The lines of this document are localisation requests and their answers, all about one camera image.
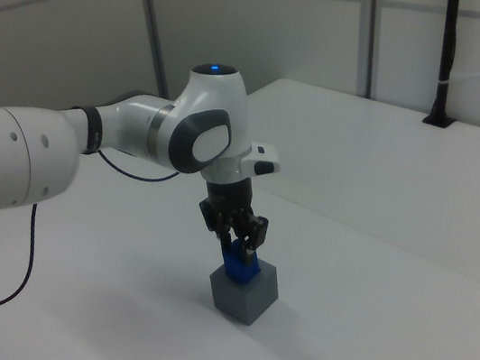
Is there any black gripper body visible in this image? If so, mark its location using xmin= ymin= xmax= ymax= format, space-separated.
xmin=199 ymin=171 xmax=261 ymax=226

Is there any blue block with knob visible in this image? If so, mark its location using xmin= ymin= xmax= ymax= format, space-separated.
xmin=217 ymin=239 xmax=265 ymax=287

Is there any grey hollow cuboid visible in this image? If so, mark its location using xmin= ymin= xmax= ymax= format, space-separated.
xmin=203 ymin=253 xmax=285 ymax=330

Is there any black cable strap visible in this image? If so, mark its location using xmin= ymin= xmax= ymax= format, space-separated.
xmin=65 ymin=102 xmax=109 ymax=159

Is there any grey partition post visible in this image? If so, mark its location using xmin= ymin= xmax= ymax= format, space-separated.
xmin=352 ymin=0 xmax=389 ymax=100
xmin=110 ymin=0 xmax=185 ymax=101

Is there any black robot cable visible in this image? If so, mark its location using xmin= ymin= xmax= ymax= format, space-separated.
xmin=0 ymin=131 xmax=185 ymax=342

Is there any black clamped mount pole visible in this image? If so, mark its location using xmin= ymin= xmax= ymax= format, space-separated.
xmin=420 ymin=0 xmax=475 ymax=131

